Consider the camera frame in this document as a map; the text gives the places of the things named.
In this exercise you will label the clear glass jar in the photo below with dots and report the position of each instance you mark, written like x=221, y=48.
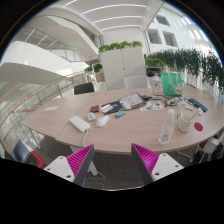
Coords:
x=156, y=86

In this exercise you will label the spoon in mug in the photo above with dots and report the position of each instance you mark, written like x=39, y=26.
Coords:
x=192, y=116

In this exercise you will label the potted plants on stand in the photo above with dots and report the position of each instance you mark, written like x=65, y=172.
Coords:
x=96, y=68

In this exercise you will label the black chair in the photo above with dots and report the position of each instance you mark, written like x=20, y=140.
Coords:
x=84, y=88

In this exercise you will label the colourful sticker sheet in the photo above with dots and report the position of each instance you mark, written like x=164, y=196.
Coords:
x=151, y=106

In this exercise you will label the white paper slip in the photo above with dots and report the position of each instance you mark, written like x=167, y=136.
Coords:
x=51, y=108

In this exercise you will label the white cabinet topped with plants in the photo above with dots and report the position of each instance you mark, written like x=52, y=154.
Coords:
x=121, y=66

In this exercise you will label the white plastic packet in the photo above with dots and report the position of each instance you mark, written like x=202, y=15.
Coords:
x=200, y=111

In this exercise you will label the small white round device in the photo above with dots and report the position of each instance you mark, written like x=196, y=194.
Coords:
x=91, y=116

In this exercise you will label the clear plastic water bottle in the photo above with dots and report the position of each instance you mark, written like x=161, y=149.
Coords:
x=166, y=130

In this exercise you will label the black folder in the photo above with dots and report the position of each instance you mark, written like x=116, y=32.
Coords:
x=116, y=106

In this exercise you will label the flat round red coaster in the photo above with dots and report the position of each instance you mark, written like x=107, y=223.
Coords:
x=198, y=126

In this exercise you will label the white shell chair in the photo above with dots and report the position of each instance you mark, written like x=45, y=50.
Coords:
x=211, y=145

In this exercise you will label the white card pack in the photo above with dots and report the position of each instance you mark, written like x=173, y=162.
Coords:
x=106, y=108

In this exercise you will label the red and grey chair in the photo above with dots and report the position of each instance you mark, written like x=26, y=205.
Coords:
x=33, y=158

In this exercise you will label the green hedge plant row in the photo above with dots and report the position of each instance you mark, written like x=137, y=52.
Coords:
x=193, y=61

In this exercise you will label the white computer mouse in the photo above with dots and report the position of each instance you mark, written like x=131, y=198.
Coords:
x=102, y=121

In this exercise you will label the glass balcony railing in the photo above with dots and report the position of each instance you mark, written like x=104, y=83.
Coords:
x=40, y=96

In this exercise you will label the dark blue keyboard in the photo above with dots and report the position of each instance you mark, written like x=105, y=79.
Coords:
x=197, y=104

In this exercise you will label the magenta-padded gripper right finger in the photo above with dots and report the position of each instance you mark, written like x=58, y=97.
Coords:
x=166, y=166

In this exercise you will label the black power adapter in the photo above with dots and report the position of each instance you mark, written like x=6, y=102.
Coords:
x=146, y=97

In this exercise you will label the small red-black case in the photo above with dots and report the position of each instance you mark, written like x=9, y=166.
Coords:
x=94, y=108

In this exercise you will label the white grid-pattern mug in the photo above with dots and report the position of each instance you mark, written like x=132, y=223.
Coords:
x=184, y=124

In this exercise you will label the ceiling lights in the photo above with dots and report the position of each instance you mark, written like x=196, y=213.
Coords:
x=113, y=18

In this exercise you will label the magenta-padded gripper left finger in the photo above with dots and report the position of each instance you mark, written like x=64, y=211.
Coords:
x=60, y=166

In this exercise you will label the green tote bag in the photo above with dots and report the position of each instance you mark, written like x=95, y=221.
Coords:
x=170, y=85

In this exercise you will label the teal marker pen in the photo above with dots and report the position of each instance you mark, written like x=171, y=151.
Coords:
x=120, y=114

